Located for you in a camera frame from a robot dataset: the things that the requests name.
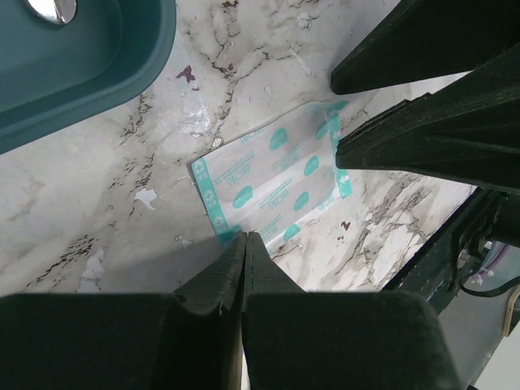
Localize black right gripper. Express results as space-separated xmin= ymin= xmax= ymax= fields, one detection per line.
xmin=336 ymin=46 xmax=519 ymax=389

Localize black handled scissors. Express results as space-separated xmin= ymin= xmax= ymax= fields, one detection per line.
xmin=25 ymin=0 xmax=77 ymax=25

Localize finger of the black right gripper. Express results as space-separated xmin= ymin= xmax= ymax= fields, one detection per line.
xmin=331 ymin=1 xmax=519 ymax=95

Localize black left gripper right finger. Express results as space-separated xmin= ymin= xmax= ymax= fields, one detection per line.
xmin=242 ymin=232 xmax=462 ymax=389

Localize teal divided tray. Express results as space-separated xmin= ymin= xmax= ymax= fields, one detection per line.
xmin=1 ymin=1 xmax=176 ymax=153

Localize teal plaster sheet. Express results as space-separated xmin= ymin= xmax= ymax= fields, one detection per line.
xmin=191 ymin=99 xmax=352 ymax=252

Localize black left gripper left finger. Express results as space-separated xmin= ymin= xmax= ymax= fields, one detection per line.
xmin=1 ymin=232 xmax=247 ymax=389

